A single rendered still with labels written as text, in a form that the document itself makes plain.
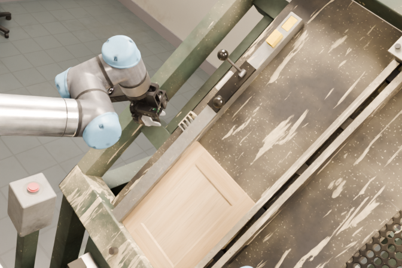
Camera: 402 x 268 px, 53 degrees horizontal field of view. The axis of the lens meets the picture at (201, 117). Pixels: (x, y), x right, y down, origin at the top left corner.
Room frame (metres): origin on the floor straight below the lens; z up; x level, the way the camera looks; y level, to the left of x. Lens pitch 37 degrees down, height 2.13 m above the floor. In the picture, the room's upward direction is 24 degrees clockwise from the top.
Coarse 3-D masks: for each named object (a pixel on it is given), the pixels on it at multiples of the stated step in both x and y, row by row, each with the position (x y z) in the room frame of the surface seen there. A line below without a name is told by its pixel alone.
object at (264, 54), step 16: (288, 16) 1.33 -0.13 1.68; (288, 32) 1.29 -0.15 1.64; (272, 48) 1.25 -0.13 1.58; (256, 64) 1.22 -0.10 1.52; (208, 112) 1.12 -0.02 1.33; (192, 128) 1.09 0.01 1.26; (208, 128) 1.11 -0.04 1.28; (176, 144) 1.06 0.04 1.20; (192, 144) 1.07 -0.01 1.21; (160, 160) 1.02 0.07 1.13; (176, 160) 1.03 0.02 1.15; (144, 176) 0.99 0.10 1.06; (160, 176) 0.98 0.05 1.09; (144, 192) 0.95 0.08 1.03; (128, 208) 0.91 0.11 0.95
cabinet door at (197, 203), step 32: (192, 160) 1.03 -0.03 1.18; (160, 192) 0.96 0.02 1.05; (192, 192) 0.95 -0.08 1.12; (224, 192) 0.94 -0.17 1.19; (128, 224) 0.88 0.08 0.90; (160, 224) 0.88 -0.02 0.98; (192, 224) 0.87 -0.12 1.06; (224, 224) 0.87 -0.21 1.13; (160, 256) 0.80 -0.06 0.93; (192, 256) 0.80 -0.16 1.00
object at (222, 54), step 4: (220, 52) 1.15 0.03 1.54; (224, 52) 1.16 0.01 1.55; (220, 56) 1.15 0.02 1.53; (224, 56) 1.15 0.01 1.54; (228, 56) 1.16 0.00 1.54; (228, 60) 1.17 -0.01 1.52; (232, 64) 1.18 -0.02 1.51; (236, 68) 1.18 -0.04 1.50; (240, 72) 1.19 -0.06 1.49; (244, 72) 1.19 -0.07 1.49; (240, 76) 1.19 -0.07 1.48
